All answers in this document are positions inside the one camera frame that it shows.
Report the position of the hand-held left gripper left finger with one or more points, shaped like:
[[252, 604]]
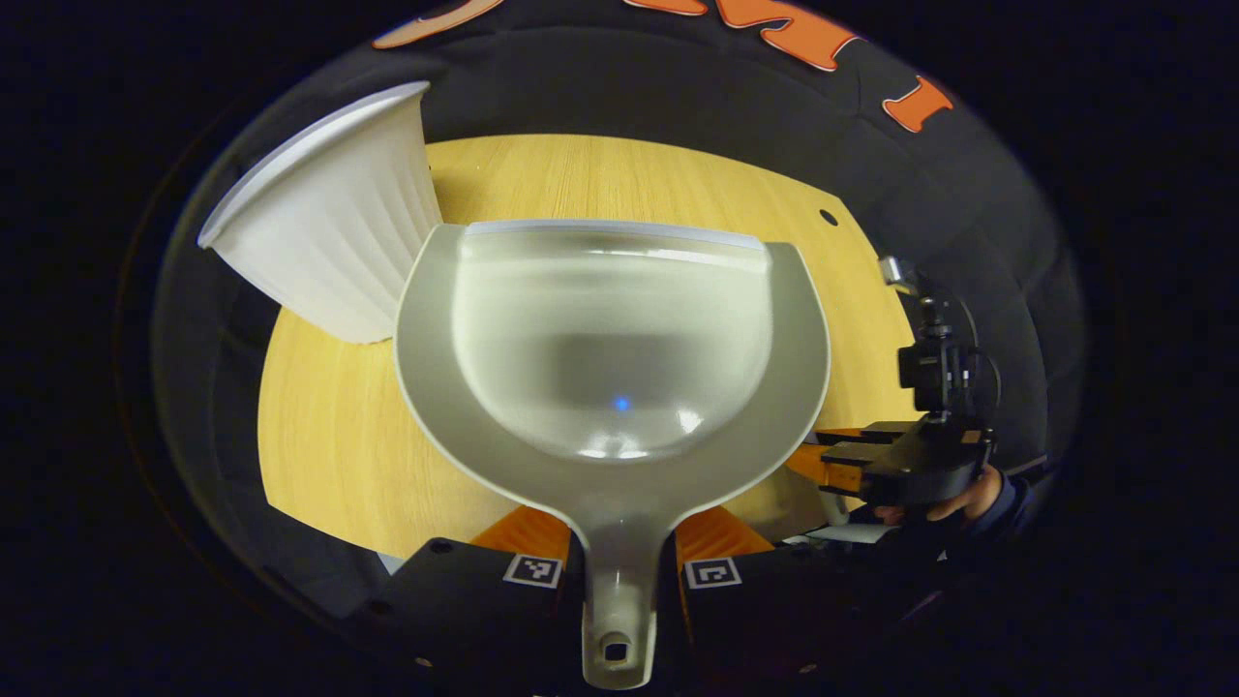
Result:
[[455, 600]]

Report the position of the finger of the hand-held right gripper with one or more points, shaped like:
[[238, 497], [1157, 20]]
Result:
[[876, 433], [823, 469]]

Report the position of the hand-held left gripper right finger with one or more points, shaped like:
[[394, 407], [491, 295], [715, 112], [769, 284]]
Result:
[[774, 610]]

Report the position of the grey plastic dustpan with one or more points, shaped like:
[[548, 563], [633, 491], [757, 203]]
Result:
[[610, 484]]

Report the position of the white ribbed garbage bin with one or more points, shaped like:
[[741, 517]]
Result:
[[329, 232]]

